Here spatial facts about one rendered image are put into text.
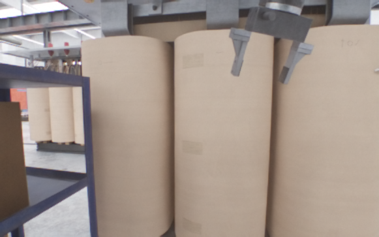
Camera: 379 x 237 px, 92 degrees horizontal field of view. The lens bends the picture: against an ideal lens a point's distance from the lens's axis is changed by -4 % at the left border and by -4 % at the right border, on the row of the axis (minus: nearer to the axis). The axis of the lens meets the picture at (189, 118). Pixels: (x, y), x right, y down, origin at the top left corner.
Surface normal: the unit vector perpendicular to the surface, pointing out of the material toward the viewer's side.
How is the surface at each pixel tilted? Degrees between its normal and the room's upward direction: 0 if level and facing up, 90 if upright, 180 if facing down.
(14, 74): 90
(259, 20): 114
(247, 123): 90
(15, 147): 90
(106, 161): 90
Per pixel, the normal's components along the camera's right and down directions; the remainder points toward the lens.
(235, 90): -0.18, 0.09
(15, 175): 0.98, 0.02
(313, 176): -0.50, 0.07
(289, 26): 0.10, 0.48
